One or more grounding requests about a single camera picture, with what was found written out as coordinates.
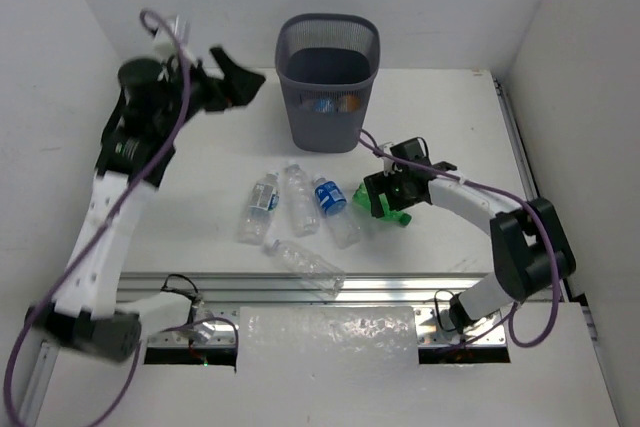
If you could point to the clear bottle near table edge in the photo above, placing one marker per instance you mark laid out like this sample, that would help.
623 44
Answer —
312 270

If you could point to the aluminium front rail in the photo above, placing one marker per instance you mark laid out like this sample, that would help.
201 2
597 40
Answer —
223 295

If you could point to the clear crinkled water bottle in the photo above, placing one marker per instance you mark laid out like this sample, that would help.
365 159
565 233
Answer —
300 198

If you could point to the white label water bottle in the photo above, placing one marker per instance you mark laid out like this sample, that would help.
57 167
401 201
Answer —
260 208

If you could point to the small blue cap bottle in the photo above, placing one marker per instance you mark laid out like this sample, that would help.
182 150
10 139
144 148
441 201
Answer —
324 106

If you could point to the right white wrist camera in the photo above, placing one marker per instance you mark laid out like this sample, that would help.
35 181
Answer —
385 154

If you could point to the orange juice bottle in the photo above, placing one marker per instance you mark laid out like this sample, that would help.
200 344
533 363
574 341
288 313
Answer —
348 103

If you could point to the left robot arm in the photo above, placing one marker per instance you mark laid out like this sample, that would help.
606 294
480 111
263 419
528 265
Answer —
157 97

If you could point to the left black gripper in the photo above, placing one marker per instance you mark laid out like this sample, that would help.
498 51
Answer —
215 89

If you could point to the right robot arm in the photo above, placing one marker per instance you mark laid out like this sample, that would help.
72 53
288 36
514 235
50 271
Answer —
529 248

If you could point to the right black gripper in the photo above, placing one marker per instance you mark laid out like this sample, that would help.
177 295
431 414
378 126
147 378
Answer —
379 183

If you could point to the green plastic bottle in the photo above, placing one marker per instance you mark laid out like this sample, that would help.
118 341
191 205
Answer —
361 199

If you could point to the grey mesh waste bin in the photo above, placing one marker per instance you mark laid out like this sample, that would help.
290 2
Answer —
326 56

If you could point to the blue label water bottle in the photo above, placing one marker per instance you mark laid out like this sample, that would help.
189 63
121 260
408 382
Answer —
336 211

